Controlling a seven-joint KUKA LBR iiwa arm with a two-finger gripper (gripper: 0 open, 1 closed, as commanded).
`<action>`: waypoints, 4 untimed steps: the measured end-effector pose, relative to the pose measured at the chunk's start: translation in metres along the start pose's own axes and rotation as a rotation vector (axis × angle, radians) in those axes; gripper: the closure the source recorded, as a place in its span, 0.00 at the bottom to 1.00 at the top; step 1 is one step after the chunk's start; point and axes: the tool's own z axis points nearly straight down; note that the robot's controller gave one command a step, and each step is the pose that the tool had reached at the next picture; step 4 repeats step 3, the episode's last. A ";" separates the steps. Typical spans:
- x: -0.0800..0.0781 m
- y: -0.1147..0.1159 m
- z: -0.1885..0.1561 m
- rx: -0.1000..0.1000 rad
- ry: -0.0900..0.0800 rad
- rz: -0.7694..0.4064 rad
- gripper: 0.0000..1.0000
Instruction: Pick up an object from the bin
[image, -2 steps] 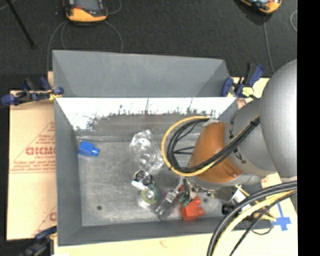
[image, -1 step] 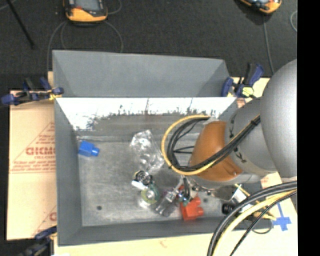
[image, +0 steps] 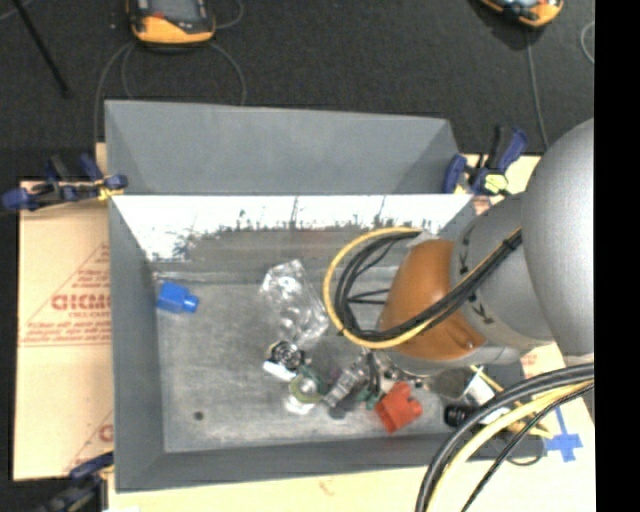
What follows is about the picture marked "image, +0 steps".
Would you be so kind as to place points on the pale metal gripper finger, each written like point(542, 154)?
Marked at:
point(343, 387)

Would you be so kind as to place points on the red toy block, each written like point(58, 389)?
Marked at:
point(398, 408)

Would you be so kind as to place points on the black and silver round object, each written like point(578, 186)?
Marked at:
point(283, 356)

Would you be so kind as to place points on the clear plastic bottle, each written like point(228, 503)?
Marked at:
point(294, 302)

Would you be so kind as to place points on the grey metal bin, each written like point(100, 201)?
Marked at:
point(240, 380)

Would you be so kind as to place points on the blue toy block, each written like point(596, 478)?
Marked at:
point(176, 298)

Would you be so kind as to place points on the brown cardboard board, red print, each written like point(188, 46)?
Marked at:
point(60, 310)

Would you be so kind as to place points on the black cylinder on white bracket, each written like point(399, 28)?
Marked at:
point(458, 415)

